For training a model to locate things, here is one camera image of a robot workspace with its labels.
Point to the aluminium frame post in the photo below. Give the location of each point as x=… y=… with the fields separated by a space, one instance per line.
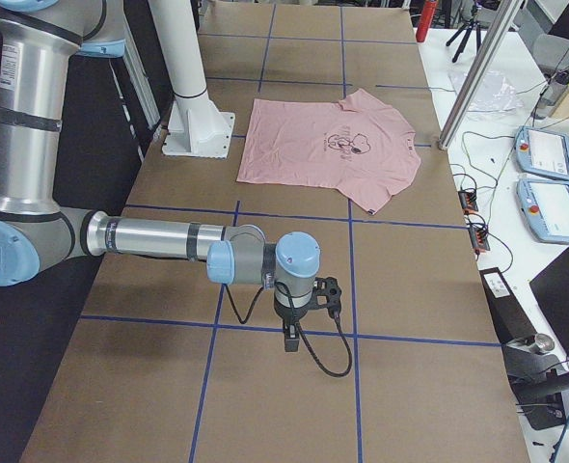
x=491 y=43

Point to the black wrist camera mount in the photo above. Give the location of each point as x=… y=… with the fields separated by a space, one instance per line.
x=326 y=295

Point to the clear plastic bag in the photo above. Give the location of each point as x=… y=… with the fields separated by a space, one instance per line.
x=495 y=94

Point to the upper orange black usb hub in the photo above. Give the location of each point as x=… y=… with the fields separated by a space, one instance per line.
x=468 y=200

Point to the upper blue teach pendant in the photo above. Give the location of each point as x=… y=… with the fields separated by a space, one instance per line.
x=543 y=153

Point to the blue teach pendant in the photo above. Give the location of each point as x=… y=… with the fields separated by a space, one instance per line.
x=543 y=153
x=545 y=205

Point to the black camera tripod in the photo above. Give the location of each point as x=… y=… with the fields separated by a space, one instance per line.
x=473 y=26

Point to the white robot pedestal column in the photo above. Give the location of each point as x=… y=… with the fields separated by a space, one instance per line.
x=196 y=127

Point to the lower blue teach pendant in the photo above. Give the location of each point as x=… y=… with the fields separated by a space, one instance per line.
x=545 y=205

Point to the black box with label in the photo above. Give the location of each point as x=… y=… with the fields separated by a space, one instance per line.
x=509 y=318

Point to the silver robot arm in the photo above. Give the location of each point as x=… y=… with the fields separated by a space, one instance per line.
x=36 y=233

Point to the lower orange black usb hub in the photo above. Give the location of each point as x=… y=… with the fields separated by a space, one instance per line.
x=478 y=233

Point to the red cylinder bottle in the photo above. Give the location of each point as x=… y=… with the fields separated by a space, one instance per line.
x=426 y=18

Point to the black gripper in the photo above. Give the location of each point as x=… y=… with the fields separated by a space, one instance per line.
x=290 y=311

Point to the orange black usb hub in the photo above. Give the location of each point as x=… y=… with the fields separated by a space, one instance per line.
x=478 y=233
x=468 y=200

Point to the pink printed t-shirt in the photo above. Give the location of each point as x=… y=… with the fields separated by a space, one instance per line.
x=360 y=146

